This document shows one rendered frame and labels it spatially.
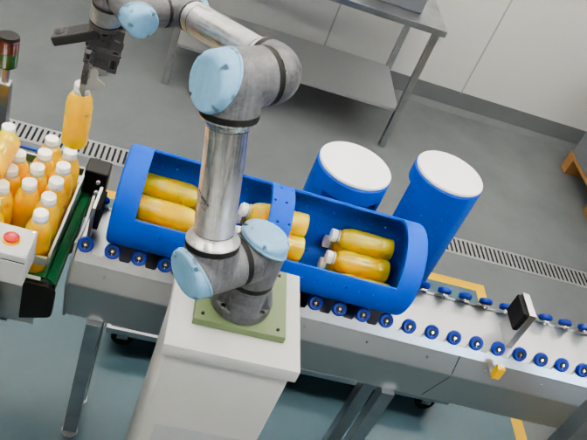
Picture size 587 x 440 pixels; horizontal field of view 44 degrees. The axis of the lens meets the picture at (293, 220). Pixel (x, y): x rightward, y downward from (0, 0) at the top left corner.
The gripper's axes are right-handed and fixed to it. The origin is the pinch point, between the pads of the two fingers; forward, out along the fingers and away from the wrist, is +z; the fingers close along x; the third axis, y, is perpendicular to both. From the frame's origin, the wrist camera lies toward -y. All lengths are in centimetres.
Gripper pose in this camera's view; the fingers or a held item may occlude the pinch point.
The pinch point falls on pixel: (82, 85)
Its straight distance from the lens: 191.7
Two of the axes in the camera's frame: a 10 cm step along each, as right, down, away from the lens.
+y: 9.3, 2.2, 2.8
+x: -0.4, -7.1, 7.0
